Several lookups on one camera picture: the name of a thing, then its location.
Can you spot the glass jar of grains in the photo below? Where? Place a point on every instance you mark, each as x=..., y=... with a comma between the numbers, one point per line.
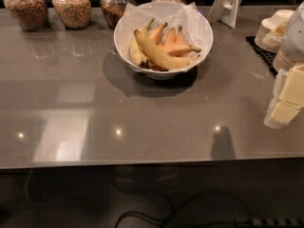
x=74, y=14

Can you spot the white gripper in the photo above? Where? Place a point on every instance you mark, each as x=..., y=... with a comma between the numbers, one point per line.
x=294, y=42

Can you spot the left yellow-green banana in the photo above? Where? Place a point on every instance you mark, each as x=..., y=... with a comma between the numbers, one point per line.
x=138, y=58

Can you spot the white bowl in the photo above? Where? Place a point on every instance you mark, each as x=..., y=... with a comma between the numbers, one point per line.
x=195, y=26

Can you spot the black rubber mat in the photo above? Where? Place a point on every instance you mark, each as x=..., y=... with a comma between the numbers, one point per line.
x=266, y=56

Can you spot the right back banana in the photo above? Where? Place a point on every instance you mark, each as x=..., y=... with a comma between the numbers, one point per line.
x=180, y=38

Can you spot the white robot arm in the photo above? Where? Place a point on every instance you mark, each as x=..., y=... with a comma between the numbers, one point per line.
x=293, y=38

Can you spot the half-full glass jar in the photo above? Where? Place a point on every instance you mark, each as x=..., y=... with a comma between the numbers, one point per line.
x=113, y=10

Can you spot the orange-yellow banana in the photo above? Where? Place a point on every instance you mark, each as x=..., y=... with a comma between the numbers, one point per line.
x=156, y=33

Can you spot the middle back banana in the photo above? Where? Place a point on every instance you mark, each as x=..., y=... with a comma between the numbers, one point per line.
x=170, y=37

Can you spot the stack of paper plates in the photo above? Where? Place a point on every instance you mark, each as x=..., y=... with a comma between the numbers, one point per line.
x=283, y=60

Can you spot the black power strip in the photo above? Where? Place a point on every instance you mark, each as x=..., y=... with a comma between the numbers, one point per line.
x=269, y=223

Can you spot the yellow banana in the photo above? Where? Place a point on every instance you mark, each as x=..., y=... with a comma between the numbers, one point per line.
x=160, y=57

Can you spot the glass jar of cereal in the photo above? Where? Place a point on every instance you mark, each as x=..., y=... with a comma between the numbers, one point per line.
x=30, y=15

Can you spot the banana under front one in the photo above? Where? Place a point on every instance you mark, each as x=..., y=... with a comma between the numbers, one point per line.
x=179, y=49

